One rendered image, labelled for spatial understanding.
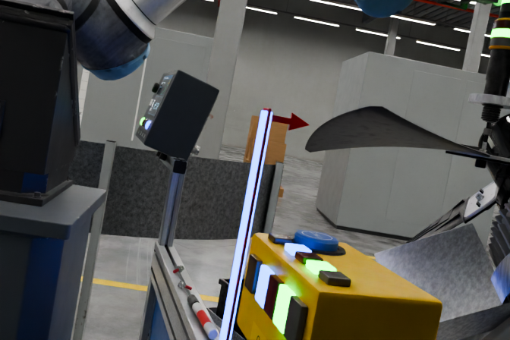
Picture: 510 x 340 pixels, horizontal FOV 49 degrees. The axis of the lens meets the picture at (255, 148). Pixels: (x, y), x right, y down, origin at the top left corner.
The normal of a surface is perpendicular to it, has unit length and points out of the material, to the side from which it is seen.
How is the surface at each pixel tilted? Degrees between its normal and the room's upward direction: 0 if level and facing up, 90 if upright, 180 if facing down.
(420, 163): 90
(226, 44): 90
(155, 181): 90
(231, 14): 90
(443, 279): 55
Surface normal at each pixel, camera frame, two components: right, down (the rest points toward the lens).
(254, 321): -0.94, -0.16
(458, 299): -0.39, -0.61
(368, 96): 0.07, 0.07
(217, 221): 0.64, 0.16
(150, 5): 0.21, 0.44
